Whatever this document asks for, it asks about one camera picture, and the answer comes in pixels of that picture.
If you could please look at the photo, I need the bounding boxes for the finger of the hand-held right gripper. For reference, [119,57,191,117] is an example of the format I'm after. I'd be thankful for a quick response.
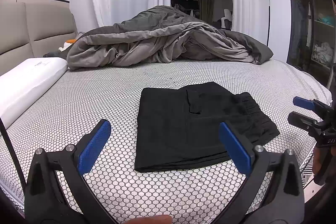
[287,112,325,134]
[293,96,331,113]

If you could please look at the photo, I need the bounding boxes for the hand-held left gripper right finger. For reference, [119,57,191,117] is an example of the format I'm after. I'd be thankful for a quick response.
[213,122,305,224]

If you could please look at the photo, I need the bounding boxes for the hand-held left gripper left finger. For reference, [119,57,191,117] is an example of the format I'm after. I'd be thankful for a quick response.
[24,119,118,224]

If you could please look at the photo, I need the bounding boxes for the black pants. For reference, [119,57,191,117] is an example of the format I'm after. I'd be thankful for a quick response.
[134,81,281,173]

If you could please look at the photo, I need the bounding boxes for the person's right hand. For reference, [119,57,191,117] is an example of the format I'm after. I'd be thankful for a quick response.
[313,147,325,183]

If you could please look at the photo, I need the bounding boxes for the person's left hand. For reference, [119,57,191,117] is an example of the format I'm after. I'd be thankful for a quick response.
[125,214,173,224]

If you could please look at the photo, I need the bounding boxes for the white crumpled cloth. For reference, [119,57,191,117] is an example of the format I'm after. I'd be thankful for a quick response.
[314,42,334,63]

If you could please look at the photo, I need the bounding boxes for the bed with honeycomb sheet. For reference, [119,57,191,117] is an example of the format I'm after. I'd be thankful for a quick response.
[0,57,332,224]

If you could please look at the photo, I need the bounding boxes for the hanging dark clothes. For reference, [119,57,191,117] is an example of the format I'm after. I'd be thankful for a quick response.
[290,0,314,47]

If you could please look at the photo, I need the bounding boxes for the teal folded cloth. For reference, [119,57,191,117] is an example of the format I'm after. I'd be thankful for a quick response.
[316,13,335,26]

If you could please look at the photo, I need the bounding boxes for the white pillow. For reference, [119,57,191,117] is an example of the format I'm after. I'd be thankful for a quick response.
[0,57,69,130]

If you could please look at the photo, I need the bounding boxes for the plush toy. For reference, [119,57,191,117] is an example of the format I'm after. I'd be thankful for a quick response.
[43,38,79,58]

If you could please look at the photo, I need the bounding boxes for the white chair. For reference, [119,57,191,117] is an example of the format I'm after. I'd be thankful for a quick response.
[220,9,233,30]

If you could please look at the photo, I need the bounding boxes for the grey duvet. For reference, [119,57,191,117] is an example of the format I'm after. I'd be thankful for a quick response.
[66,5,274,71]

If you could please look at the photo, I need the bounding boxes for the beige upholstered headboard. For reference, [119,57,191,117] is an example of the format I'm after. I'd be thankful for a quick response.
[0,0,78,76]

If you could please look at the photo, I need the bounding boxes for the black vertical handle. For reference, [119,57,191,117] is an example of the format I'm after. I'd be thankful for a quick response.
[266,0,271,46]

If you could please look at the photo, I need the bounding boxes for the black cable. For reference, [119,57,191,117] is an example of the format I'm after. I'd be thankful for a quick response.
[0,119,25,214]

